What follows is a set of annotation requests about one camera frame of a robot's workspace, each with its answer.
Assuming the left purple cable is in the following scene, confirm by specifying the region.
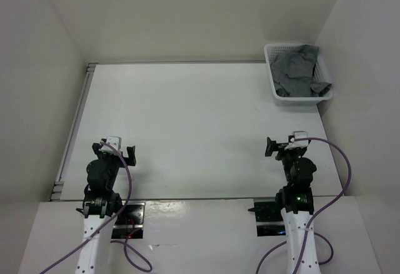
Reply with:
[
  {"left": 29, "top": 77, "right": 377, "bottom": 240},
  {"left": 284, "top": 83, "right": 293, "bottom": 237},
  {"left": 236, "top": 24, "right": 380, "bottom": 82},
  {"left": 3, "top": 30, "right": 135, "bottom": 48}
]
[{"left": 39, "top": 142, "right": 153, "bottom": 274}]

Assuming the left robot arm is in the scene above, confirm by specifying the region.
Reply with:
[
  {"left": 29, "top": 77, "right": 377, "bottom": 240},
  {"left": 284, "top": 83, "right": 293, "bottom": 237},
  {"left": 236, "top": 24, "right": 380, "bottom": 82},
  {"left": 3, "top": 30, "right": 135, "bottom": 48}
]
[{"left": 75, "top": 136, "right": 136, "bottom": 273}]

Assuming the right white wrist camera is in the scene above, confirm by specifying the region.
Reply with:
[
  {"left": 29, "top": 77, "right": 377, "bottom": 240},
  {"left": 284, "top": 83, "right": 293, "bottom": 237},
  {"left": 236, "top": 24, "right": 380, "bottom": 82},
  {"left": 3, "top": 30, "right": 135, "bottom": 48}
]
[{"left": 285, "top": 131, "right": 309, "bottom": 150}]

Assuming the white plastic basket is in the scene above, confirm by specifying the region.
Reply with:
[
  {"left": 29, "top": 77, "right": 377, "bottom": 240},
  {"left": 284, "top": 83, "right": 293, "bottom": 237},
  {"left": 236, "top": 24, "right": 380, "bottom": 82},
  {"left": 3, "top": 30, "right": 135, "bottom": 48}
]
[{"left": 264, "top": 43, "right": 333, "bottom": 106}]

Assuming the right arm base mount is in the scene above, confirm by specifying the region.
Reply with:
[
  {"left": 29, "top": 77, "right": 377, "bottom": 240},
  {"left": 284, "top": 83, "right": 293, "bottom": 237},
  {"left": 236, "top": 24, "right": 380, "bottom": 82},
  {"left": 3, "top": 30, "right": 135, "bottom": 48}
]
[{"left": 248, "top": 200, "right": 286, "bottom": 237}]

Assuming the grey pleated skirt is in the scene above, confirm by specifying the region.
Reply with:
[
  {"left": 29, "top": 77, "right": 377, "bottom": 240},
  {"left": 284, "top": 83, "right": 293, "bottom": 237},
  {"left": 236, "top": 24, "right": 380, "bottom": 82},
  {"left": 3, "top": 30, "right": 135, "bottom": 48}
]
[{"left": 270, "top": 44, "right": 331, "bottom": 98}]

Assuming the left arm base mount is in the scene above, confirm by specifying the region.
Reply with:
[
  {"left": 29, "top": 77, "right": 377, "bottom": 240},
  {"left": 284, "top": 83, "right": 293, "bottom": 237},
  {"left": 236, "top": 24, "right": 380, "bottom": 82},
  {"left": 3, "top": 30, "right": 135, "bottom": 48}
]
[{"left": 111, "top": 201, "right": 146, "bottom": 240}]

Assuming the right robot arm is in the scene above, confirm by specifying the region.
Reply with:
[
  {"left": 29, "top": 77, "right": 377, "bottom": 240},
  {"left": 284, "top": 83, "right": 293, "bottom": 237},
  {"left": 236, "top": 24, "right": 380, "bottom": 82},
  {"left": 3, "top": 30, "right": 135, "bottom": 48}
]
[{"left": 265, "top": 131, "right": 321, "bottom": 273}]

